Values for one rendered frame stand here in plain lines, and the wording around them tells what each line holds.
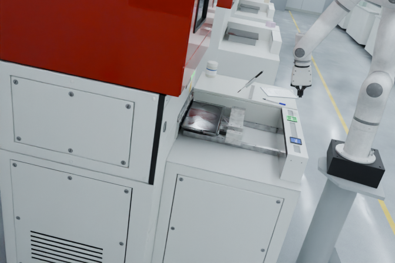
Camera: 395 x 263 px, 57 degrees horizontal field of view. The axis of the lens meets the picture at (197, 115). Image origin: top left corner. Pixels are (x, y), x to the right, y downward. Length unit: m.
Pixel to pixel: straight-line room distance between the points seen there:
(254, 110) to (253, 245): 0.77
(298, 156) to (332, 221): 0.53
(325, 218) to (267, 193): 0.48
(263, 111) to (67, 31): 1.24
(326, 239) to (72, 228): 1.31
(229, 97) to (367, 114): 0.77
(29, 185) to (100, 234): 0.38
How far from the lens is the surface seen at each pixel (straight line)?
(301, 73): 1.94
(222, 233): 1.89
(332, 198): 2.04
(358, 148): 1.92
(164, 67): 1.30
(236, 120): 2.07
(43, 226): 1.91
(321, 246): 2.22
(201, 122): 1.91
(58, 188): 1.73
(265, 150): 1.92
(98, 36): 1.36
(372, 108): 1.84
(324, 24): 1.85
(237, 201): 1.76
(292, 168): 1.73
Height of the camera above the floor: 1.74
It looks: 25 degrees down
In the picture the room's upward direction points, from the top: 10 degrees clockwise
